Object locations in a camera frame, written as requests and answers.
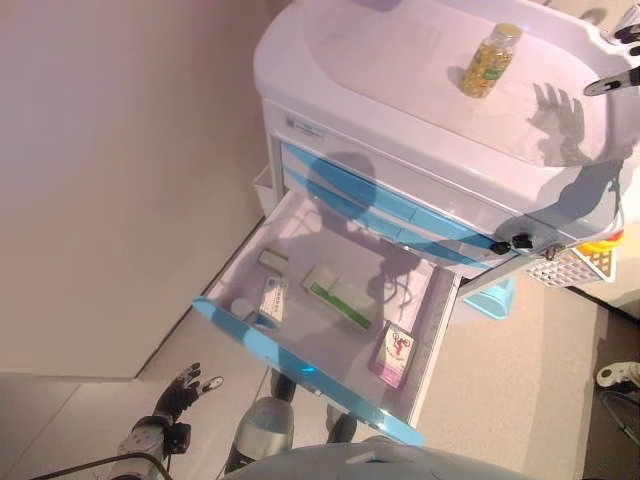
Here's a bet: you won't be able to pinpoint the grey robot torso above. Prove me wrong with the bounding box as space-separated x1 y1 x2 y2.
232 434 521 480

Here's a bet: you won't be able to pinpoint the blue white medicine box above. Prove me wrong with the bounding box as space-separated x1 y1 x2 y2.
257 275 290 329

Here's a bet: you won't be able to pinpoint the left robot leg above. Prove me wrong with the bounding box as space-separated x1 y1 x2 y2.
224 369 296 474

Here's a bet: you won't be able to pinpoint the black keys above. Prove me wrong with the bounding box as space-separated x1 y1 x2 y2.
492 232 535 256

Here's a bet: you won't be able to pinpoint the blue front cart drawer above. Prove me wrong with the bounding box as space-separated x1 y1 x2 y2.
279 142 521 259
192 189 464 446
282 167 496 269

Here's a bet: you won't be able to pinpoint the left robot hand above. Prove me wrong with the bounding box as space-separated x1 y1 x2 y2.
152 363 224 427

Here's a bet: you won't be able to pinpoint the small green white box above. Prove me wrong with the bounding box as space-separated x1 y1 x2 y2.
257 248 291 274

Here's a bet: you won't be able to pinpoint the green white medicine box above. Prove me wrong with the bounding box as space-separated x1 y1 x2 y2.
299 264 376 332

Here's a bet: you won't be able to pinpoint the white locking drawer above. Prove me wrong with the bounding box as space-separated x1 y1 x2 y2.
272 112 561 251

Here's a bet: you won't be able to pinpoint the white side bin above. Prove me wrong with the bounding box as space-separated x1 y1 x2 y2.
252 164 275 204

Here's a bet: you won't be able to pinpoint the white medical cart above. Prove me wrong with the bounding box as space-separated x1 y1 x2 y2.
252 0 640 301

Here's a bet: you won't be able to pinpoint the waste bin blue lid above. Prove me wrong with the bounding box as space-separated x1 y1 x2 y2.
462 277 516 321

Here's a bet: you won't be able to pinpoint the pink white medicine box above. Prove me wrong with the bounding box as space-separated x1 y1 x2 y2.
368 321 417 389

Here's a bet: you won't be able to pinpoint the white perforated basket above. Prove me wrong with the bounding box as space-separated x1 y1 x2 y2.
524 244 619 286

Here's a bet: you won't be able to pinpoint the yellow capsule pill bottle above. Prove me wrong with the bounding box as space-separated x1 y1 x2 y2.
459 22 524 99

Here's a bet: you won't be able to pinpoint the yellow sharps container red lid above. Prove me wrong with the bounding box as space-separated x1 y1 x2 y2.
577 237 626 281

